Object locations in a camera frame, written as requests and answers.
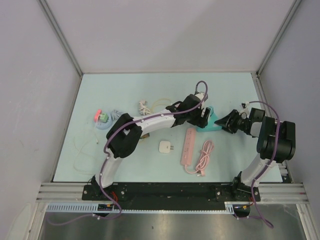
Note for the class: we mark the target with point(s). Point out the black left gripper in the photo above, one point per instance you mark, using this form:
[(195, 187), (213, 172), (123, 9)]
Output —
[(201, 122)]

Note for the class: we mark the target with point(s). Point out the dark green charger block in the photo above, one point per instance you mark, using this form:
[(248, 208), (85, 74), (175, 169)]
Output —
[(147, 135)]

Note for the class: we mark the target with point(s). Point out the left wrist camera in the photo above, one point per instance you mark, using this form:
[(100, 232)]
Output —
[(202, 96)]

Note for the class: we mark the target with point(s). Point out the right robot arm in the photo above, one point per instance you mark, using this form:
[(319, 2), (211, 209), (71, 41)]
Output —
[(276, 143)]

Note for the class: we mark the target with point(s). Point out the white charger plug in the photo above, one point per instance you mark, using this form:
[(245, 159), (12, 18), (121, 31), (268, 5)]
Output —
[(165, 147)]

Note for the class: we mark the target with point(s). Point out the red pink plug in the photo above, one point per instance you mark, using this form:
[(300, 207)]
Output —
[(97, 115)]

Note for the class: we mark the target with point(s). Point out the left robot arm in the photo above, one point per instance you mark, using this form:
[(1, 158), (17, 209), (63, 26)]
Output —
[(125, 134)]

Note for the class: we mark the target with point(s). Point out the teal power strip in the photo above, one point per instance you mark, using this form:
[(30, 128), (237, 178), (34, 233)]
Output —
[(211, 126)]

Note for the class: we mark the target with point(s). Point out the blue cable duct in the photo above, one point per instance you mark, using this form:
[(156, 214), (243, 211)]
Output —
[(109, 208)]

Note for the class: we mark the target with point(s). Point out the white plug on teal strip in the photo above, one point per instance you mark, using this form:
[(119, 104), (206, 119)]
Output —
[(205, 113)]

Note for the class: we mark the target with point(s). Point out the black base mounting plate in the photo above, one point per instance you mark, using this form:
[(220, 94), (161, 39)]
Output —
[(160, 191)]

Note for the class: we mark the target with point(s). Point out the pink power strip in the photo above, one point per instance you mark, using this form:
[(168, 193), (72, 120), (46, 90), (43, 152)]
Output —
[(188, 147)]

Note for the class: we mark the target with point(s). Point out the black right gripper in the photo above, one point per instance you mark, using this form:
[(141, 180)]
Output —
[(228, 125)]

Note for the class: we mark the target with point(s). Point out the blue round socket base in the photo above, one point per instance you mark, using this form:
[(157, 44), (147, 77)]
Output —
[(104, 125)]

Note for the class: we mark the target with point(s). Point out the green small adapter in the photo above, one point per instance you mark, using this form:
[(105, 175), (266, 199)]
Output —
[(104, 117)]

